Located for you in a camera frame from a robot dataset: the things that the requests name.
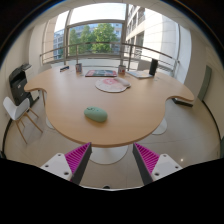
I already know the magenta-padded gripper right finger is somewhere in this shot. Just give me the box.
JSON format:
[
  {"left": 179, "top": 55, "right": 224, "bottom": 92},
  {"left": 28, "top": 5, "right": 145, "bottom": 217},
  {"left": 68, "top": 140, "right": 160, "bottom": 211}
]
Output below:
[{"left": 132, "top": 142, "right": 184, "bottom": 186}]

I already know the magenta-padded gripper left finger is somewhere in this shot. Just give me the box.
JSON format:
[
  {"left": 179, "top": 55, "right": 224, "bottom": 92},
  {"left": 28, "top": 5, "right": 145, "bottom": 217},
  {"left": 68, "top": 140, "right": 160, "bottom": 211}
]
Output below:
[{"left": 40, "top": 142, "right": 93, "bottom": 185}]

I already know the mint green computer mouse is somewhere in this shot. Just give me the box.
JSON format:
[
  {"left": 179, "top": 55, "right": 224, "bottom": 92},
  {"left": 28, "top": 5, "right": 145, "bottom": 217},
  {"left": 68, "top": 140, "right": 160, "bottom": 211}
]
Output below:
[{"left": 83, "top": 106, "right": 109, "bottom": 123}]

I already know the round white pink mouse pad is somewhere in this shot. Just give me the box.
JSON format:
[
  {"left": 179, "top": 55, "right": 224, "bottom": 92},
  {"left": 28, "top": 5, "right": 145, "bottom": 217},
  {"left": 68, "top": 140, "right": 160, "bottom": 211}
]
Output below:
[{"left": 95, "top": 76, "right": 132, "bottom": 94}]

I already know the white round table base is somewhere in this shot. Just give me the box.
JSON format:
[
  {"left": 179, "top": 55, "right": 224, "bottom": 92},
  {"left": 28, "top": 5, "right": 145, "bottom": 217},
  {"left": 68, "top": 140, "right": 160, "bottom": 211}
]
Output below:
[{"left": 89, "top": 144, "right": 129, "bottom": 165}]

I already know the white chair with wooden legs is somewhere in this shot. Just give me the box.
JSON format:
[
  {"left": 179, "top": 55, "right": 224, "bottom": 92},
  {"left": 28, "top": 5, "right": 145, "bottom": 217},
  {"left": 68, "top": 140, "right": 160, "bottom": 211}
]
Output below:
[{"left": 2, "top": 96, "right": 44, "bottom": 145}]

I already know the black office printer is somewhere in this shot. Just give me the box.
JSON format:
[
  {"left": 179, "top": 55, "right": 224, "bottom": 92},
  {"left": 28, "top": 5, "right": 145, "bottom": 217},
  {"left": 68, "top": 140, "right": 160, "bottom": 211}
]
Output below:
[{"left": 8, "top": 63, "right": 40, "bottom": 107}]

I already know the green door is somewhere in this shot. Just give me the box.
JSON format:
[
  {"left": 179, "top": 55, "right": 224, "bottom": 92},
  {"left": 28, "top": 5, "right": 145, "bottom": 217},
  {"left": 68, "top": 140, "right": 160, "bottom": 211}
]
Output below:
[{"left": 197, "top": 65, "right": 213, "bottom": 102}]

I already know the light blue illustrated booklet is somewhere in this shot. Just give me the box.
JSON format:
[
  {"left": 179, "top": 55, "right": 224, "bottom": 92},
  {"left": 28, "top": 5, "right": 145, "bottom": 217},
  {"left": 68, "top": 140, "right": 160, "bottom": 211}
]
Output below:
[{"left": 126, "top": 69, "right": 154, "bottom": 80}]

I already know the black cylindrical speaker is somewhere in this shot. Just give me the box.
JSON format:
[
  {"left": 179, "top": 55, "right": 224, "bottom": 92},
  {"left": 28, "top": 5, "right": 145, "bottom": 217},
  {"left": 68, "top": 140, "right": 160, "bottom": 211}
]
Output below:
[{"left": 148, "top": 58, "right": 159, "bottom": 77}]

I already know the red and dark magazine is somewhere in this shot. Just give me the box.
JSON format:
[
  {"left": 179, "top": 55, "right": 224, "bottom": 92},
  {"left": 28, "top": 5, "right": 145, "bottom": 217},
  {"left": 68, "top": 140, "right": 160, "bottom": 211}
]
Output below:
[{"left": 84, "top": 69, "right": 118, "bottom": 78}]

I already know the red white mug with plant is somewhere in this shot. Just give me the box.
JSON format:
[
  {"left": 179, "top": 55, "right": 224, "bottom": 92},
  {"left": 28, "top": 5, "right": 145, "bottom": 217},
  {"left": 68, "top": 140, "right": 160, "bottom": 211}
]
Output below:
[{"left": 117, "top": 63, "right": 127, "bottom": 75}]

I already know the metal balcony railing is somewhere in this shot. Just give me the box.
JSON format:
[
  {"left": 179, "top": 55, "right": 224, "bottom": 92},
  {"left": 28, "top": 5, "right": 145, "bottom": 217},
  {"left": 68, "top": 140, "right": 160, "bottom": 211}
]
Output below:
[{"left": 39, "top": 41, "right": 181, "bottom": 78}]

